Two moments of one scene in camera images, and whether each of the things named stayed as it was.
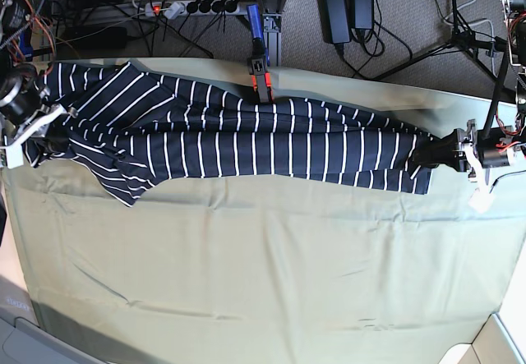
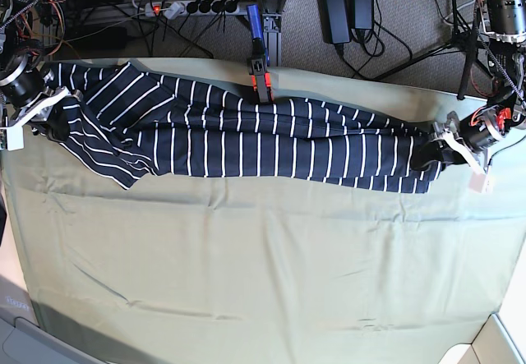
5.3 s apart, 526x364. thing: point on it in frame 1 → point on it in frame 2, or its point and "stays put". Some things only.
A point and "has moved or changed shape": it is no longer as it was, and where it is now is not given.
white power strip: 164,9 stays put
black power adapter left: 334,13 stays put
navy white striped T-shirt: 131,126 has moved or changed shape
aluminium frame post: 272,25 stays put
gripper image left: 40,128 → 57,124
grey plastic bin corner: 25,343 stays put
